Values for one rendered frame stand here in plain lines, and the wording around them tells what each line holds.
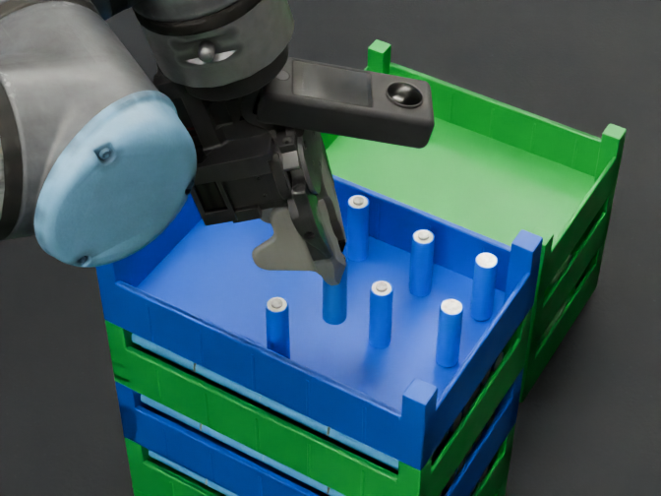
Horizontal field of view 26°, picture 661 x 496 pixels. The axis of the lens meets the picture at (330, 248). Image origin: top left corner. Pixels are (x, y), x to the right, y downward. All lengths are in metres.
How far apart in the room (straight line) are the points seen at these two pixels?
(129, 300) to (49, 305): 0.51
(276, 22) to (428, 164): 0.71
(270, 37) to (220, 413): 0.42
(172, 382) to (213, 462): 0.09
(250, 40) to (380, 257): 0.41
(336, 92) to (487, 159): 0.67
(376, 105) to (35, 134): 0.30
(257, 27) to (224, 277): 0.40
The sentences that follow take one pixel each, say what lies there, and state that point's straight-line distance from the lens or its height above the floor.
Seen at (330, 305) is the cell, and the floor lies 0.42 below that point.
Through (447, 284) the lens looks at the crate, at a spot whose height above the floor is 0.32.
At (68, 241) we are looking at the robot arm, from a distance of 0.70.
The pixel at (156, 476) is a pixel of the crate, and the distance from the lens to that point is 1.35.
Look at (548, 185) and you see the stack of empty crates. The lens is 1.56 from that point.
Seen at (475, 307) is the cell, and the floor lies 0.34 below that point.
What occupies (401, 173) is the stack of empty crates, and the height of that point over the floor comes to 0.16.
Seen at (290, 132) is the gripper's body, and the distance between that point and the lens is 0.93.
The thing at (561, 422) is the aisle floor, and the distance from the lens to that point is 1.55.
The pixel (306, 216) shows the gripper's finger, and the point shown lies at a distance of 0.94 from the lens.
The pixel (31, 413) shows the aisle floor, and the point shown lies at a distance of 1.57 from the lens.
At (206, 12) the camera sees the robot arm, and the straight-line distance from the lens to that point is 0.85.
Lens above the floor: 1.21
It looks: 45 degrees down
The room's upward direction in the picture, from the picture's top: straight up
